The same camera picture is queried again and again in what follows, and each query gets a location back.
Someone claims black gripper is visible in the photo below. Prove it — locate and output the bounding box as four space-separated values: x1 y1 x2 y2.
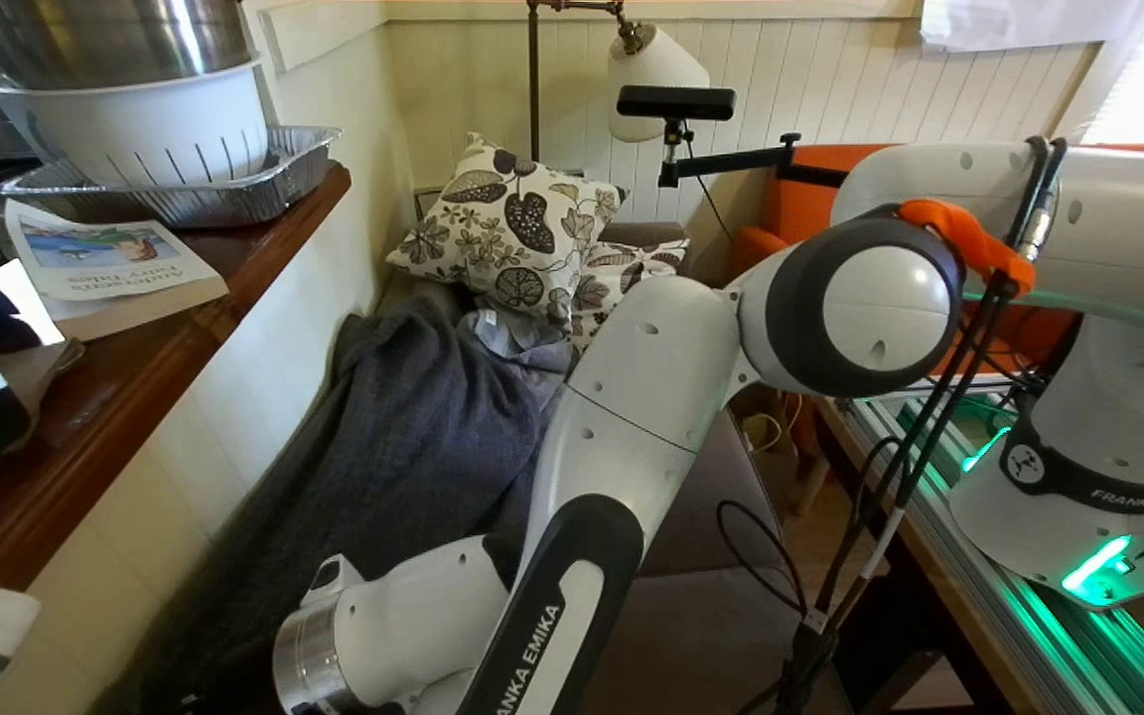
213 630 285 715

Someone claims dark blue grey blanket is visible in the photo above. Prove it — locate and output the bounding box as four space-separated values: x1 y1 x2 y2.
92 281 579 715

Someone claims wooden counter ledge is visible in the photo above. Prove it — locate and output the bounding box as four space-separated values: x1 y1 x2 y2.
0 158 353 596

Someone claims light grey cloth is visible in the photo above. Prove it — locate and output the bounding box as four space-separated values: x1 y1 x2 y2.
466 305 579 380

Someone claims paperback book with picture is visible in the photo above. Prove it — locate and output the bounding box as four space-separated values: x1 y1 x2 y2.
0 195 229 346

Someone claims brown fabric sofa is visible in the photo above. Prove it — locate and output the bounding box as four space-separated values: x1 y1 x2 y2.
198 216 855 715

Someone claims aluminium foil tray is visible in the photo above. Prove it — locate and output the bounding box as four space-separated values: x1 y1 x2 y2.
0 122 340 231

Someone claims large leaf print pillow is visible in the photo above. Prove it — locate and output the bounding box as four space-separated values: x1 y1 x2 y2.
386 126 627 329

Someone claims small leaf print pillow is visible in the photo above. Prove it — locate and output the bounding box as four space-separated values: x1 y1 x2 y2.
568 236 692 348

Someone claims white plastic colander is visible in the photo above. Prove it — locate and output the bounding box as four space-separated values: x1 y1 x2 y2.
0 54 282 192

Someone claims brown paper bag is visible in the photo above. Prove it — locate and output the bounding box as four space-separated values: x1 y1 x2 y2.
734 380 810 522

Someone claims steel mixing bowl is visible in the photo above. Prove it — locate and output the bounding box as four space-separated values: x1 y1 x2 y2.
0 0 260 93

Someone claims orange armchair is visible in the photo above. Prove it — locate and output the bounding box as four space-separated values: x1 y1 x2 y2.
726 139 1084 391

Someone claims table with aluminium rails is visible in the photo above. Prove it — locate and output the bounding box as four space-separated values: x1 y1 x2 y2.
805 380 1144 715

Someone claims floor lamp with white shade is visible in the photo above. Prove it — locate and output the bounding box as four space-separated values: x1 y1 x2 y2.
524 0 713 170

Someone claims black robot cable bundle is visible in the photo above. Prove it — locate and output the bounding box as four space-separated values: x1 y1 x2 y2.
709 137 1073 715

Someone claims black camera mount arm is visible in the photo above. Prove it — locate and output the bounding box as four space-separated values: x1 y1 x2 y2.
656 126 855 192

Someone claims black bar camera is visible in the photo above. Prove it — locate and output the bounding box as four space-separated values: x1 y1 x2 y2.
614 78 740 126

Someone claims orange cable clamp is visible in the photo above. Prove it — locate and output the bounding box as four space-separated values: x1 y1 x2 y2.
896 195 1039 297

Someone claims white sheet on wall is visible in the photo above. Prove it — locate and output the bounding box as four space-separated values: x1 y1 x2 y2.
920 0 1144 54

